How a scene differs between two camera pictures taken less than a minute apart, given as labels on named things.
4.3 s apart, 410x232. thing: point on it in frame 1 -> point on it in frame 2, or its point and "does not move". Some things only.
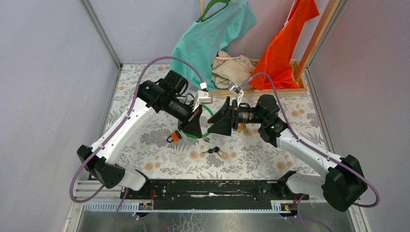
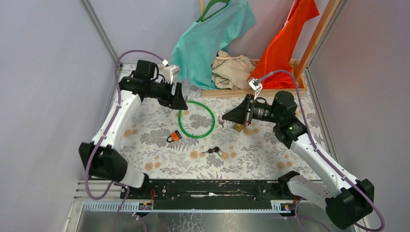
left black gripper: [193, 127] -> [176, 101]
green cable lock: [208, 133] does not move
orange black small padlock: [175, 136] does not move
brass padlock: [241, 126] does not move
